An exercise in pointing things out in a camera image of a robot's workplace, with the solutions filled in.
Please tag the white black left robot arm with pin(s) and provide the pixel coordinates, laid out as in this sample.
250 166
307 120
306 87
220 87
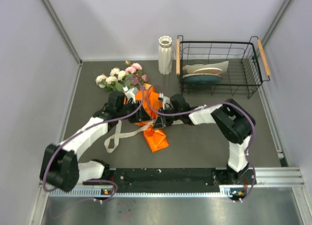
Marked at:
60 166

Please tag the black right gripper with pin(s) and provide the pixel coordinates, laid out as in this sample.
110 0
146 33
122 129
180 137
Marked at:
162 121

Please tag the white printed ribbon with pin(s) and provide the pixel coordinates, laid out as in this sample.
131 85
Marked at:
156 139

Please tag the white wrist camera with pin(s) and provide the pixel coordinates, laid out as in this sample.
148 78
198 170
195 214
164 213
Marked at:
164 100
130 94

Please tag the orange wrapping paper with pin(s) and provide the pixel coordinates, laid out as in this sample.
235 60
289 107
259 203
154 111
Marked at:
151 103

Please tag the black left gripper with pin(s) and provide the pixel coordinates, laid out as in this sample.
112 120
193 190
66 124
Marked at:
141 116

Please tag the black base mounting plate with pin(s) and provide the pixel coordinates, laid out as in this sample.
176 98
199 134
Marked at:
207 176

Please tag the beige round plate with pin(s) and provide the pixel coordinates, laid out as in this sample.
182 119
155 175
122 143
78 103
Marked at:
205 71

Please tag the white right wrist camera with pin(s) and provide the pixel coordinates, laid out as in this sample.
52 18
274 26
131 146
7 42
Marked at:
164 100

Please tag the black wire dish basket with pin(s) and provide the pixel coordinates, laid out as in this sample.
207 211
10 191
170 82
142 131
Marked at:
248 67

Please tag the teal round plate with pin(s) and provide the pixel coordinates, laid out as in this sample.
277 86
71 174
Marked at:
202 78

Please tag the artificial flower bunch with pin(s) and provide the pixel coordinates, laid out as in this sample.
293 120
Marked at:
131 77

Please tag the white ribbed ceramic vase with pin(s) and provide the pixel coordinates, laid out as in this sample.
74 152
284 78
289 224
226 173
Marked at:
165 55

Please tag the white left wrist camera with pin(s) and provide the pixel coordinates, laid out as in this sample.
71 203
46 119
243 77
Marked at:
130 94

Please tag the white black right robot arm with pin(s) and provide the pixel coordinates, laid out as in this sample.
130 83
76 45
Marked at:
234 122

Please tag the aluminium frame rail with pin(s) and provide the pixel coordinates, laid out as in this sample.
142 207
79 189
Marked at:
279 177

